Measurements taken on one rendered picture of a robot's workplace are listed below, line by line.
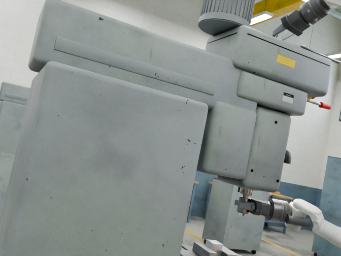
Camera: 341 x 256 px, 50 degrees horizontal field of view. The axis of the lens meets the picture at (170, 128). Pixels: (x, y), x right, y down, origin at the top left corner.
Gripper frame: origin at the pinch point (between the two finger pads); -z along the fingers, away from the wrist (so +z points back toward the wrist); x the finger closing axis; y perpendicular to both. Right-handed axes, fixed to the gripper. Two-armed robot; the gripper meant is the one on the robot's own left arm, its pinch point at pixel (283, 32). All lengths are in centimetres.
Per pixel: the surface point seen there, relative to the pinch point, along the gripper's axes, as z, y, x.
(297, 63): 1.2, -16.7, -0.3
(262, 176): -25, -54, -4
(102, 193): -33, -64, -69
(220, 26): -10.5, -1.6, -27.2
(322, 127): -356, 319, 856
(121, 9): -421, 500, 239
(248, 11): -0.4, 0.0, -22.1
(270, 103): -10.3, -30.6, -8.2
